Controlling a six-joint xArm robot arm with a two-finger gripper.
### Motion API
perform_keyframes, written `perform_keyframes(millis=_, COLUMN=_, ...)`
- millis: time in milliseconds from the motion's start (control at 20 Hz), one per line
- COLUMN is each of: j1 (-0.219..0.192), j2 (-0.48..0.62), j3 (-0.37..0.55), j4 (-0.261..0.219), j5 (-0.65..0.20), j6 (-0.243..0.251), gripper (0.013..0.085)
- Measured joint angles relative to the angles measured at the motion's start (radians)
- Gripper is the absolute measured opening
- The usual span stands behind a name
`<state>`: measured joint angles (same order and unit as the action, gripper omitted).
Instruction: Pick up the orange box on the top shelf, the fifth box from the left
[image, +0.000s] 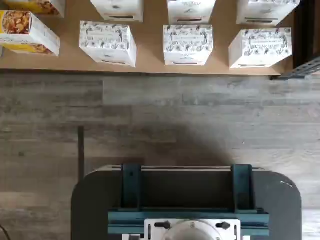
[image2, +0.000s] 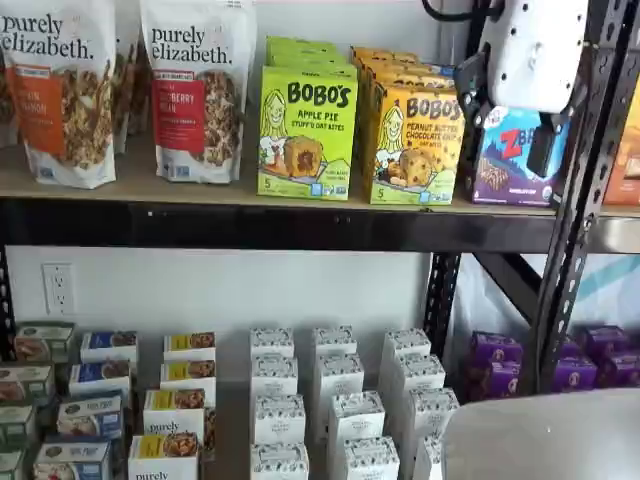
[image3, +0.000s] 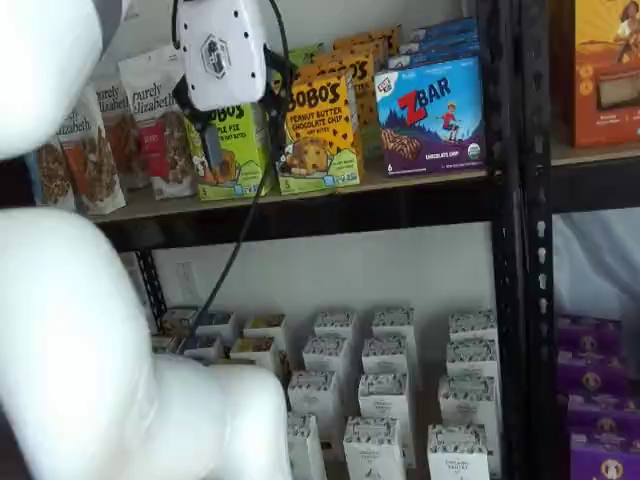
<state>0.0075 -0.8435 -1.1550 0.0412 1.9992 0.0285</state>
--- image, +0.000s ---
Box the white floral print box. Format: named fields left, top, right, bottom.
left=78, top=20, right=138, bottom=68
left=89, top=0, right=145, bottom=24
left=166, top=0, right=217, bottom=25
left=163, top=23, right=214, bottom=67
left=228, top=27, right=293, bottom=70
left=235, top=0, right=301, bottom=27

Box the brown shelf board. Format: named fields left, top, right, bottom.
left=0, top=0, right=296, bottom=76

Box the yellow cereal box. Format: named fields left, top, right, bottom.
left=0, top=10, right=61, bottom=57
left=0, top=0, right=66, bottom=19

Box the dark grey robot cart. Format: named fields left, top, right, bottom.
left=70, top=163, right=304, bottom=240

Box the white mounting plate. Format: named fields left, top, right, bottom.
left=144, top=218, right=242, bottom=240

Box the teal metal frame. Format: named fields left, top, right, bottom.
left=107, top=163, right=270, bottom=240

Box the black metal shelf frame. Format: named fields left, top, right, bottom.
left=269, top=0, right=320, bottom=81

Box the thin black cable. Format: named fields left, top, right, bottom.
left=0, top=224, right=11, bottom=240

